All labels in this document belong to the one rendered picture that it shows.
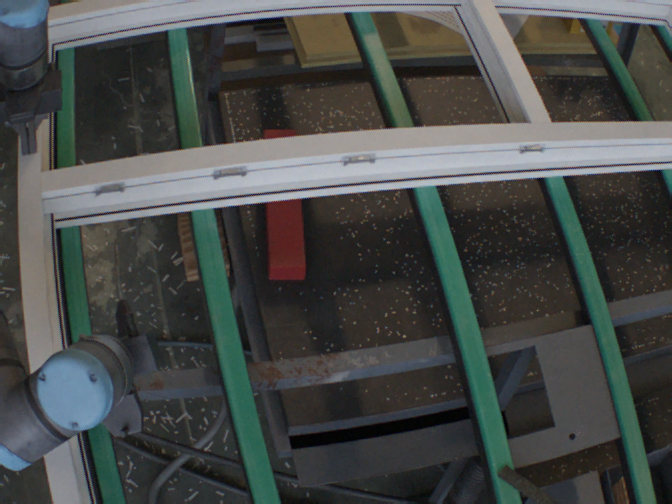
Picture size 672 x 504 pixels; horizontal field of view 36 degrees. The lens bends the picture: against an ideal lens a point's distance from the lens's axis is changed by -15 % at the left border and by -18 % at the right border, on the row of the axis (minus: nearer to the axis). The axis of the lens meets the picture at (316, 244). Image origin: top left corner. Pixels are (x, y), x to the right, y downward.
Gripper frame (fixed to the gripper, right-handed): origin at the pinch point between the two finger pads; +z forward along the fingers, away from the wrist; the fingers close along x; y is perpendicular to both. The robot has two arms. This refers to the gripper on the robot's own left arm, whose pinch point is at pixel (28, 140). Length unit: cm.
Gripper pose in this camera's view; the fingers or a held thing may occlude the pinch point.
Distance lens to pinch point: 174.9
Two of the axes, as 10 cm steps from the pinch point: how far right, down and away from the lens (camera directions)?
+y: -2.0, -8.1, 5.5
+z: -0.9, 5.8, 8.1
